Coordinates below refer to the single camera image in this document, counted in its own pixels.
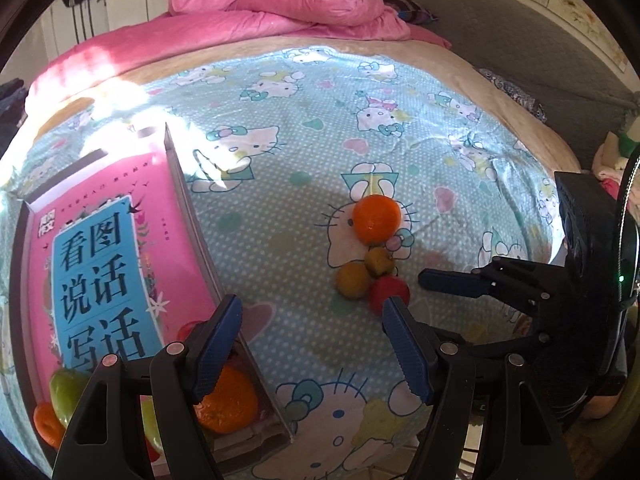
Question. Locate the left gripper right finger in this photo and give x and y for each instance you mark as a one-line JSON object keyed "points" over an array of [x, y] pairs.
{"points": [[520, 438]]}

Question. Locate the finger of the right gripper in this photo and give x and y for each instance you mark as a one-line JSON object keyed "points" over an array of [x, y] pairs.
{"points": [[520, 272], [468, 286]]}

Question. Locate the small mandarin orange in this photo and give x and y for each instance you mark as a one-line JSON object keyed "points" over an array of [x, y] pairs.
{"points": [[47, 425]]}

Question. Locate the green pear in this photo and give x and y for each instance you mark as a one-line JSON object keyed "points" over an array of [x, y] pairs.
{"points": [[150, 425], [66, 387]]}

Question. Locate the large orange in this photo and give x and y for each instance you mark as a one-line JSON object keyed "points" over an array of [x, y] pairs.
{"points": [[233, 405]]}

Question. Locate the red tomato with stem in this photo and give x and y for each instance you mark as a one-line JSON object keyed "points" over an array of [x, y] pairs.
{"points": [[384, 288]]}

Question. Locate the yellow-brown small fruit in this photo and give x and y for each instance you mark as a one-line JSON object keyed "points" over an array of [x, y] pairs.
{"points": [[353, 280], [379, 261]]}

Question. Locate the orange on bedsheet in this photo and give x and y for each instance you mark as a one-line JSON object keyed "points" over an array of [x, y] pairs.
{"points": [[375, 219]]}

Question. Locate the pink book box tray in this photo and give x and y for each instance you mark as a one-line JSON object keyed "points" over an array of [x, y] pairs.
{"points": [[108, 258]]}

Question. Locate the Hello Kitty bedsheet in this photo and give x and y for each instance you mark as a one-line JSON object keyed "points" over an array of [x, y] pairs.
{"points": [[313, 129]]}

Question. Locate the grey padded headboard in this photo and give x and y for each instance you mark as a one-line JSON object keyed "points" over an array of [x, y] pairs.
{"points": [[582, 97]]}

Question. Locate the dark patterned pillow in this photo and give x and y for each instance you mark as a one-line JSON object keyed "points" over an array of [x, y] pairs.
{"points": [[412, 12]]}

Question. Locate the pile of dark clothes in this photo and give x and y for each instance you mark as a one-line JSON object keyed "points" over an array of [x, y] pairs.
{"points": [[13, 95]]}

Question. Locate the pink duvet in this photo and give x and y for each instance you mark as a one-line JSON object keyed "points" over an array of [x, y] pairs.
{"points": [[190, 25]]}

